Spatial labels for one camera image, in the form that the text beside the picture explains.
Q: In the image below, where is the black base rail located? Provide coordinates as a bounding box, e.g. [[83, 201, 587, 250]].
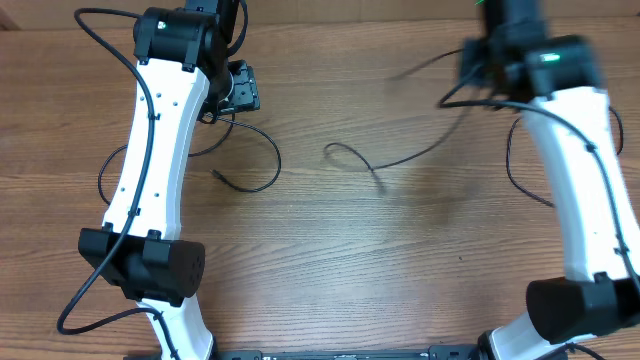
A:
[[216, 344, 482, 360]]

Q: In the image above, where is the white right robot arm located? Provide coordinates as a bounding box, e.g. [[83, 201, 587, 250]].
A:
[[461, 1, 639, 359]]

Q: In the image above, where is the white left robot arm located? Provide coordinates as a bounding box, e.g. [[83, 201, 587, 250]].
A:
[[78, 1, 260, 359]]

